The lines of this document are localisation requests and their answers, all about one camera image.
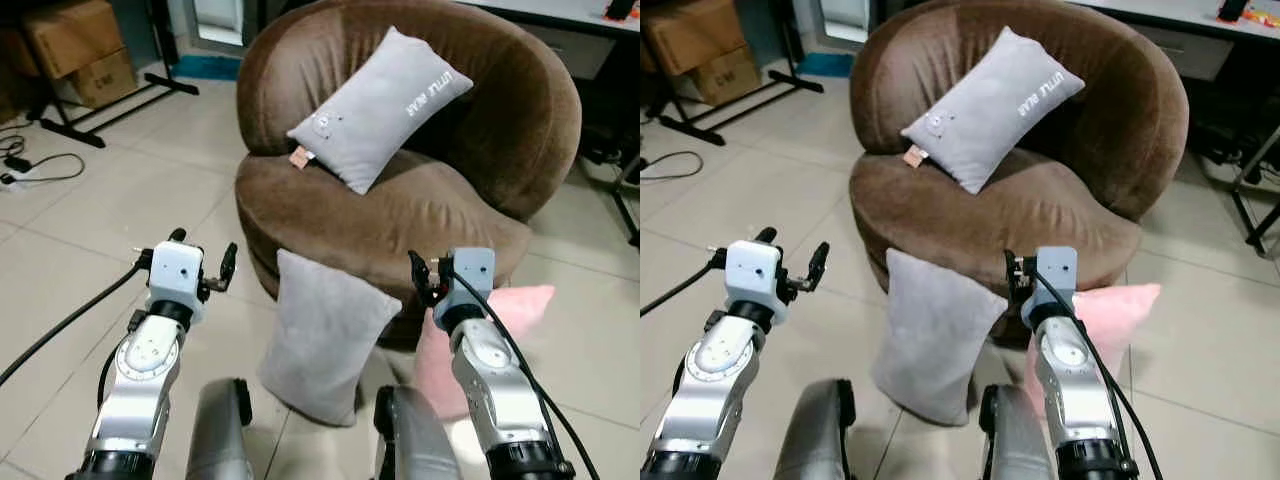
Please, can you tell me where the brown round velvet sofa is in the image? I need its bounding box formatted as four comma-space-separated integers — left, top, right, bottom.
235, 0, 583, 347
848, 0, 1191, 347

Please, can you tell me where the pink pillow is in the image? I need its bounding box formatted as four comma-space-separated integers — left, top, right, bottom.
413, 285, 557, 421
1022, 283, 1163, 417

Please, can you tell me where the plain grey pillow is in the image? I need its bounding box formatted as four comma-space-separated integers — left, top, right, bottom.
257, 248, 403, 428
870, 247, 1009, 428

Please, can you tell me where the grey little bear print pillow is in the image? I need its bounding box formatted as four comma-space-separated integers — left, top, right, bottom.
900, 26, 1087, 196
286, 26, 475, 196

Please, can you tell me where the blue floor mat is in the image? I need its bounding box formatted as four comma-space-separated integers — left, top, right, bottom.
796, 52, 855, 80
168, 54, 243, 82

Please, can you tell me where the black metal rack stand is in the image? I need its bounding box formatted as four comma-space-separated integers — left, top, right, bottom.
18, 0, 201, 150
643, 0, 827, 147

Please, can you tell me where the grey left robot leg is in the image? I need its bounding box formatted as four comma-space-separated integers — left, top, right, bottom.
185, 377, 254, 480
772, 378, 857, 480

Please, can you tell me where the grey robot leg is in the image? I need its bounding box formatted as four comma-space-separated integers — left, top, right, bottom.
772, 378, 857, 480
374, 384, 463, 480
185, 377, 254, 480
979, 383, 1053, 480

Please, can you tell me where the grey right robot leg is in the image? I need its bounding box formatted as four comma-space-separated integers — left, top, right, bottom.
979, 383, 1053, 480
374, 384, 463, 480

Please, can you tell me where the small cardboard box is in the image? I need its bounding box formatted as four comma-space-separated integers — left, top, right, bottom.
60, 48, 140, 110
688, 45, 764, 107

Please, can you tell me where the large cardboard box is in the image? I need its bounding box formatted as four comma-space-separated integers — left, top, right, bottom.
20, 0, 127, 80
643, 0, 750, 77

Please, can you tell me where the grey desk drawer unit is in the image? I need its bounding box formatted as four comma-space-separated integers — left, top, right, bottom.
518, 22, 617, 82
1133, 22, 1234, 83

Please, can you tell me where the white desk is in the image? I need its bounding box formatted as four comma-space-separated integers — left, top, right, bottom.
478, 0, 641, 38
1088, 0, 1280, 43

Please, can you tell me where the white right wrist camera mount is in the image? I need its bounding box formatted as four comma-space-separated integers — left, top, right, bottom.
1019, 246, 1080, 327
431, 247, 497, 327

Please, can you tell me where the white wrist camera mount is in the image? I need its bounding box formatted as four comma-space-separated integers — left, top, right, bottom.
431, 247, 497, 327
723, 240, 784, 306
147, 240, 207, 305
1019, 246, 1080, 327

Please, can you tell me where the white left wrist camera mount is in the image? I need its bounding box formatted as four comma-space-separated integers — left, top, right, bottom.
723, 240, 784, 306
147, 240, 207, 305

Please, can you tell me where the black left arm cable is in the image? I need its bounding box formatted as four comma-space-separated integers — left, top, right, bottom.
0, 248, 153, 388
640, 250, 728, 318

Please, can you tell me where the black floor cable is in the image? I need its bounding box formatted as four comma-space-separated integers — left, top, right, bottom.
640, 150, 706, 184
0, 128, 87, 187

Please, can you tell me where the dark metal frame stand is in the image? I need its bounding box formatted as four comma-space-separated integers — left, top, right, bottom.
1230, 125, 1280, 258
580, 118, 641, 248

